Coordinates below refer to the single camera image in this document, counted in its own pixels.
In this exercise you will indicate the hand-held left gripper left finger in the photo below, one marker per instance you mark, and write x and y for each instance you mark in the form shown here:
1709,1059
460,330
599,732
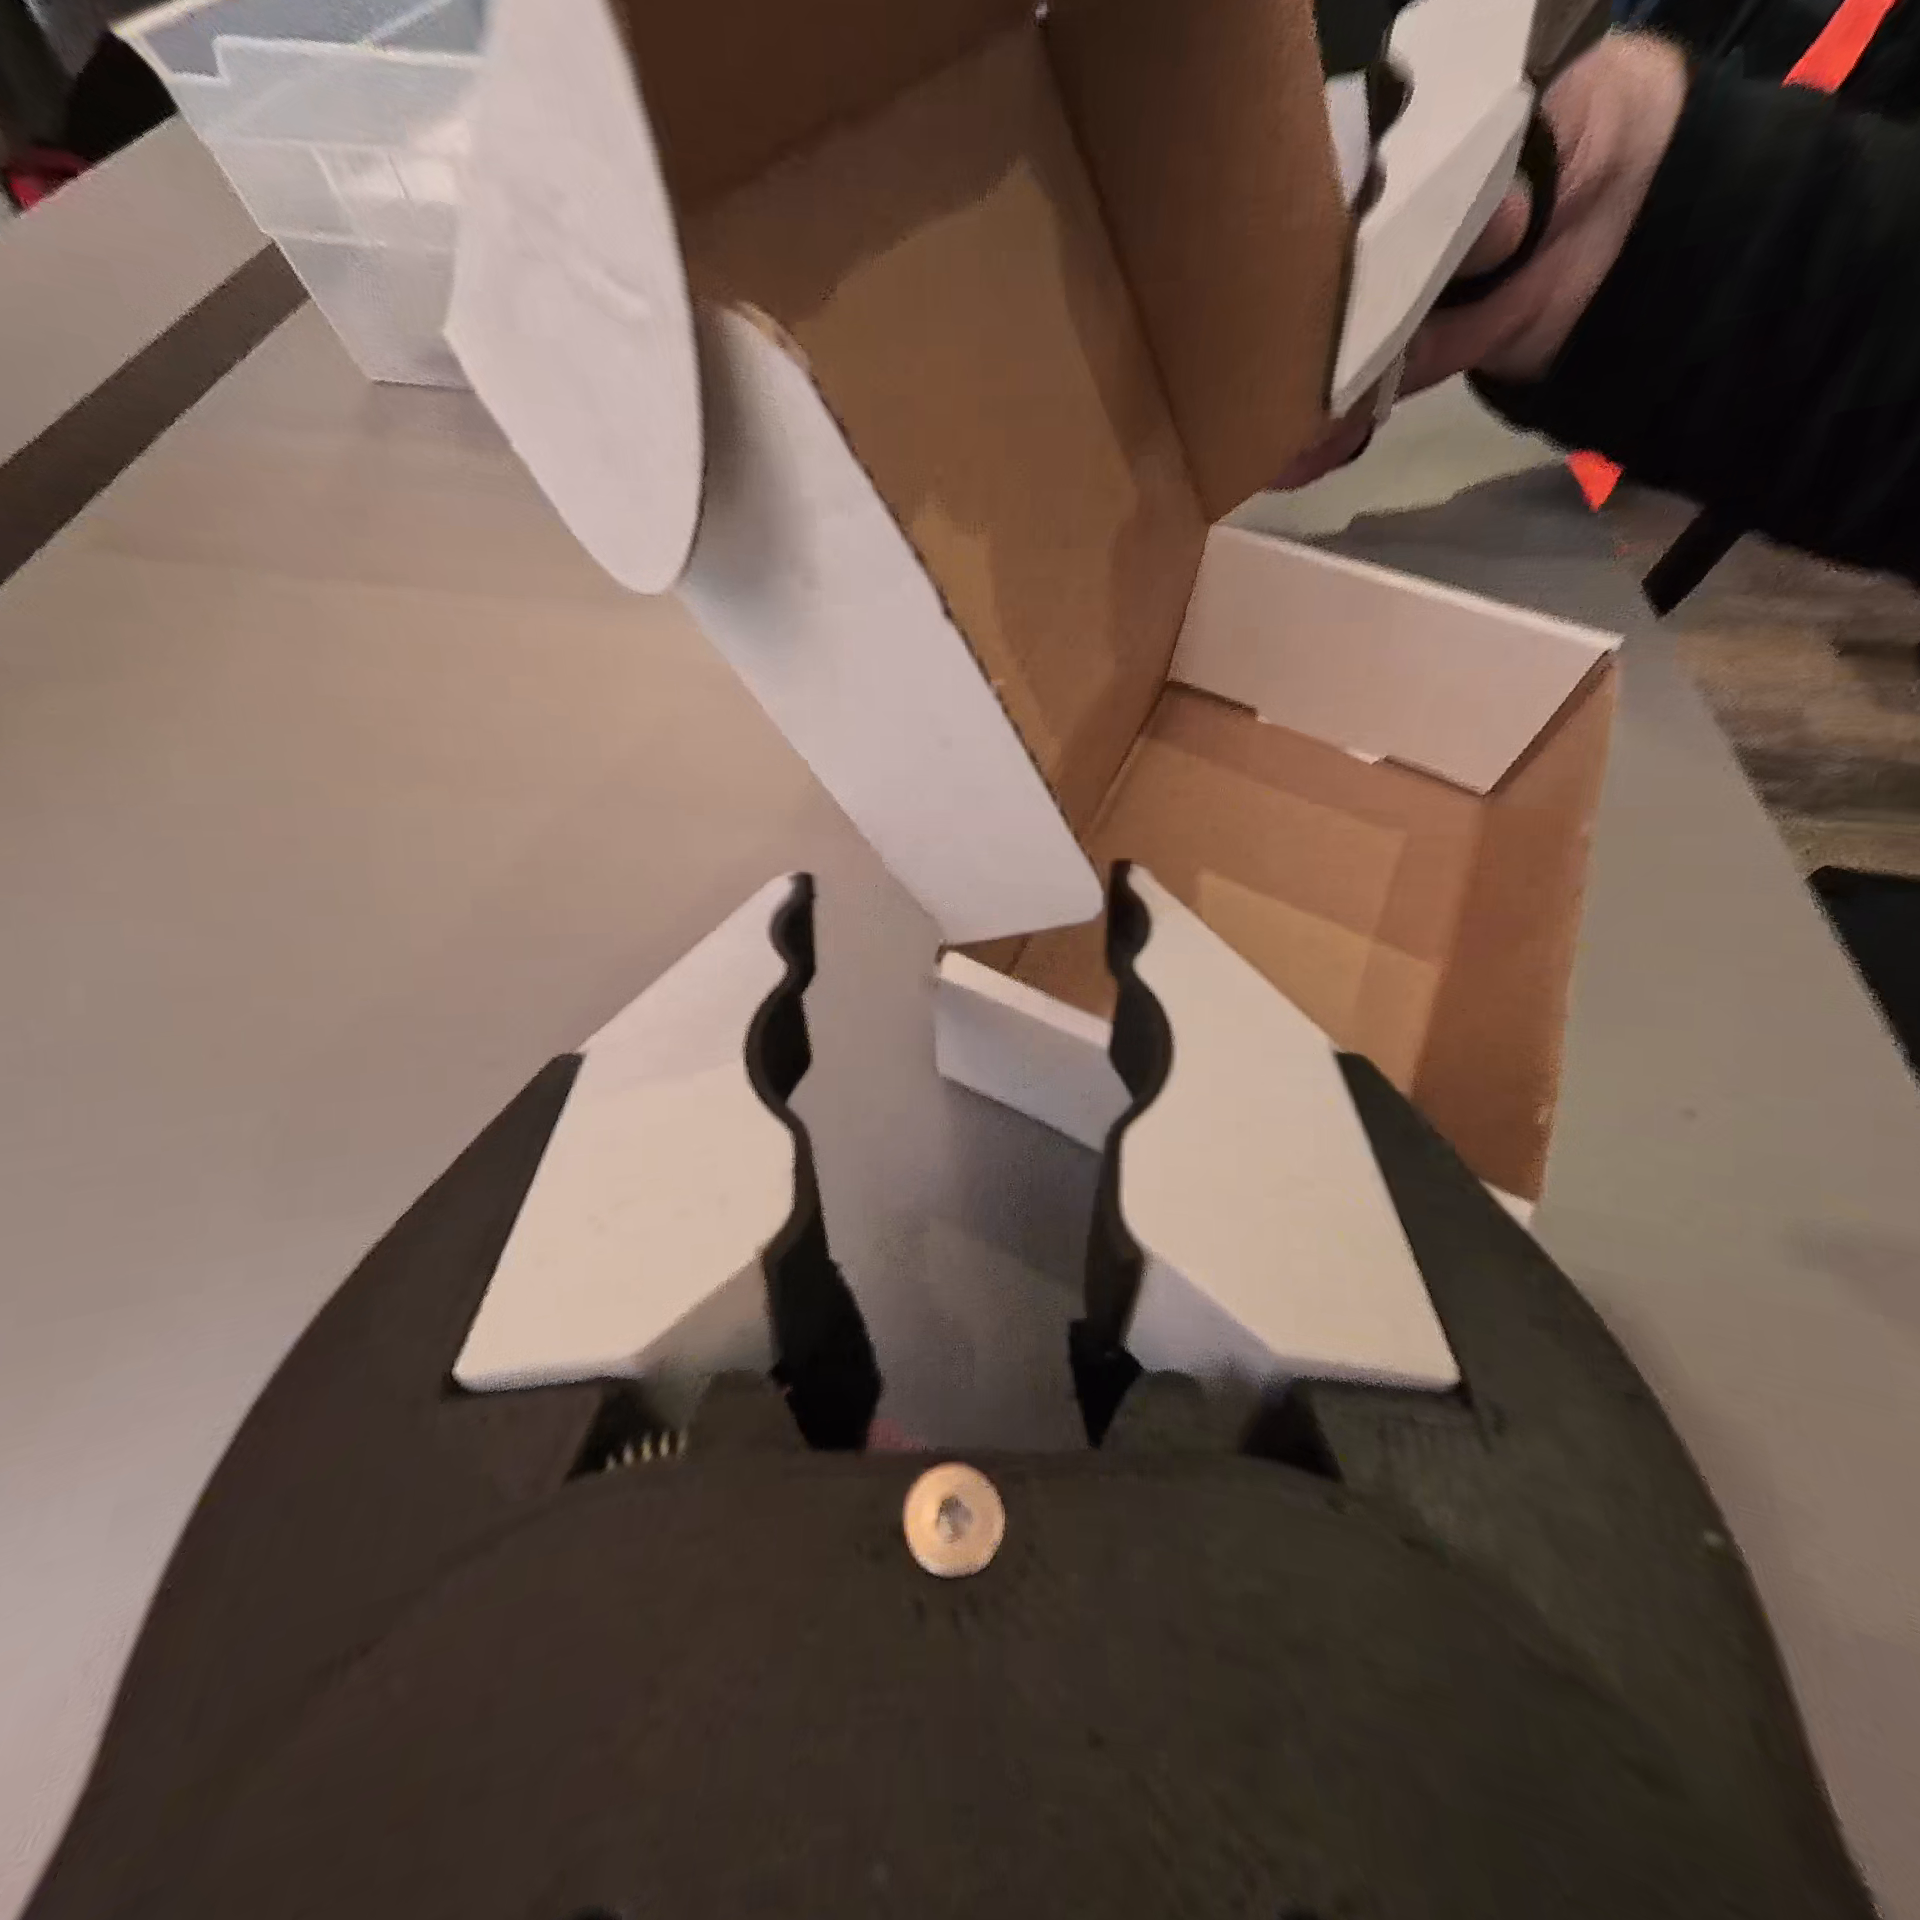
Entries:
629,1185

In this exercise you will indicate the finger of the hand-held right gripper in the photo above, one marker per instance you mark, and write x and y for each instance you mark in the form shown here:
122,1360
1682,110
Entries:
1447,166

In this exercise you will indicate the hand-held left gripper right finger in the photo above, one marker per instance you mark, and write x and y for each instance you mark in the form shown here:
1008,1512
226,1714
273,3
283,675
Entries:
1276,1200

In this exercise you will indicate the white cardboard box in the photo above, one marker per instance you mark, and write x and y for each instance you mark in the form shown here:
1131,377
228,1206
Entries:
931,376

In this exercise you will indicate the clear plastic bin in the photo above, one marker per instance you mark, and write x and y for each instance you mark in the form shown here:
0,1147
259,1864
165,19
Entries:
346,224

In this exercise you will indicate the person's right forearm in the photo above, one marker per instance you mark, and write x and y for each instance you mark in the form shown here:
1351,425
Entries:
1769,299

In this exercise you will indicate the person's right hand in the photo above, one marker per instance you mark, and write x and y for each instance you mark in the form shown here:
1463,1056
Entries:
1604,166

